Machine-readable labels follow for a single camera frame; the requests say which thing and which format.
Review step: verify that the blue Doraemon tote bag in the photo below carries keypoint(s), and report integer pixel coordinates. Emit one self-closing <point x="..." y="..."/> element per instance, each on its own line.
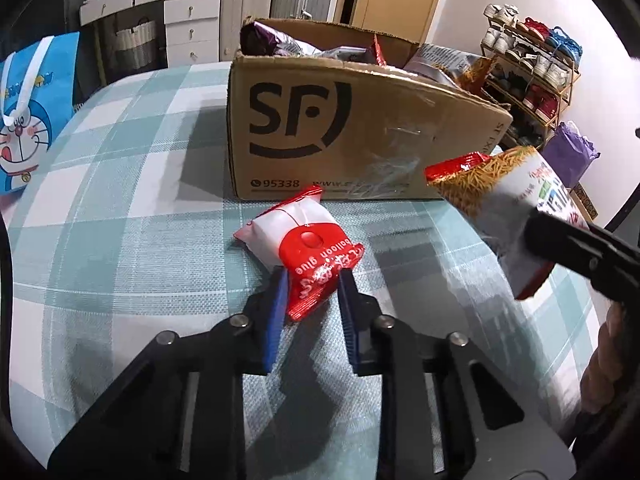
<point x="37" y="86"/>

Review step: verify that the orange stick snack bag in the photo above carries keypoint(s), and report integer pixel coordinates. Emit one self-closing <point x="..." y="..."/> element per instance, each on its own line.
<point x="450" y="66"/>

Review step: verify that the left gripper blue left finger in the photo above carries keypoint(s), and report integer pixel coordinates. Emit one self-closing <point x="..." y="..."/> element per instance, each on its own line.
<point x="176" y="410"/>

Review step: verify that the purple plastic bag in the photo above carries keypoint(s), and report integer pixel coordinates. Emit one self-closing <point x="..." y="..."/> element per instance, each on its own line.
<point x="569" y="153"/>

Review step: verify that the white drawer desk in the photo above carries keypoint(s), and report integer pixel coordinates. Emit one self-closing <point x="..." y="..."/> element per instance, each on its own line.
<point x="189" y="29"/>

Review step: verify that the SF cardboard box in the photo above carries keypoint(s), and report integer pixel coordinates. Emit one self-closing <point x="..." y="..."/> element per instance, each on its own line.
<point x="357" y="130"/>

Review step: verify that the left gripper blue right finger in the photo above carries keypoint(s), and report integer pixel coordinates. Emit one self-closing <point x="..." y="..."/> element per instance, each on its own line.
<point x="447" y="412"/>

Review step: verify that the purple silver snack bag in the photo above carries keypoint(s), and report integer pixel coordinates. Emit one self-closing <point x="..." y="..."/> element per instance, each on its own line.
<point x="257" y="39"/>

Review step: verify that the woven laundry basket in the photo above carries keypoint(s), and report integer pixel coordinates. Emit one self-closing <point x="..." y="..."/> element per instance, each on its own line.
<point x="136" y="47"/>

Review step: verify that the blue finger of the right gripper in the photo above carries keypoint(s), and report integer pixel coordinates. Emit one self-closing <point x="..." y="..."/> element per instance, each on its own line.
<point x="610" y="264"/>

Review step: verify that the person right hand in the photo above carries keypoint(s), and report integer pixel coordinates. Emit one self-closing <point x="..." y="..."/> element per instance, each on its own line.
<point x="605" y="367"/>

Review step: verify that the small red snack packet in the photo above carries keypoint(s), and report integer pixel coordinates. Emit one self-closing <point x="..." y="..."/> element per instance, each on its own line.
<point x="378" y="52"/>

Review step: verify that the white red noodle snack bag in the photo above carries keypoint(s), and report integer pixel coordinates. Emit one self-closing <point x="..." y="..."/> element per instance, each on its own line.
<point x="497" y="195"/>

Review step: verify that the shoe rack with shoes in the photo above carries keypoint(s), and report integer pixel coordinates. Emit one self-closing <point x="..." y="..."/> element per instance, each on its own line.
<point x="533" y="72"/>

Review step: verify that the plaid table cloth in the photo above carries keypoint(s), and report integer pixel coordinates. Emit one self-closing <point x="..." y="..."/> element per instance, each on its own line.
<point x="127" y="230"/>

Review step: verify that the white red balloon glue packet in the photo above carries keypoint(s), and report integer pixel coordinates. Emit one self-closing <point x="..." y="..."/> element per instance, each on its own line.
<point x="301" y="235"/>

